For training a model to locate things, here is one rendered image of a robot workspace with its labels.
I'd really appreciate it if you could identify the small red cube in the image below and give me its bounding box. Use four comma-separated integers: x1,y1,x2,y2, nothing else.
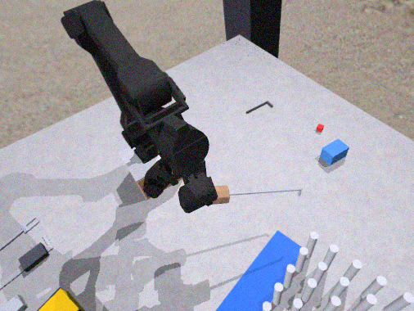
316,124,324,133

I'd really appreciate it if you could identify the blue flat strip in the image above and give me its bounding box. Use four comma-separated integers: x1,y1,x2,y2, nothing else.
216,231,301,311

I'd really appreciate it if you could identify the blue block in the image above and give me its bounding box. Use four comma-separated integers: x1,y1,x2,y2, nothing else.
320,139,349,165

